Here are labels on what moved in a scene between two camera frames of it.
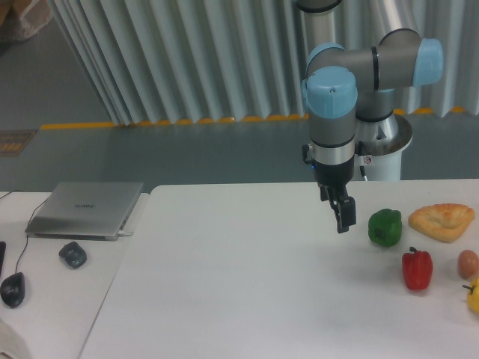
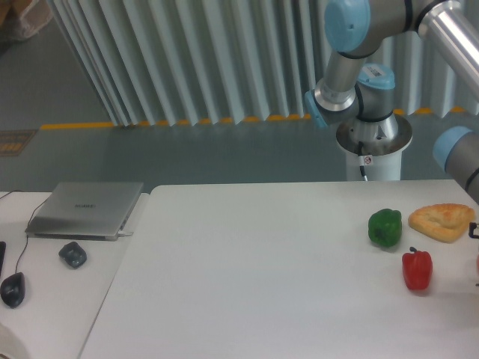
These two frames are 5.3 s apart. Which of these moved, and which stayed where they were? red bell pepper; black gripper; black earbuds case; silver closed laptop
Moved: black gripper
Stayed: black earbuds case; red bell pepper; silver closed laptop
